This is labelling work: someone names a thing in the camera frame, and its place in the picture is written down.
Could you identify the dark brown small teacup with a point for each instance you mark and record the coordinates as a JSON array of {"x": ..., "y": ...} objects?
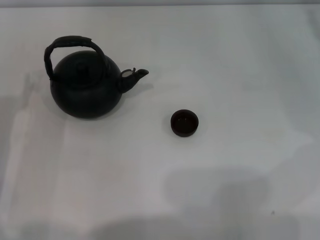
[{"x": 185, "y": 125}]

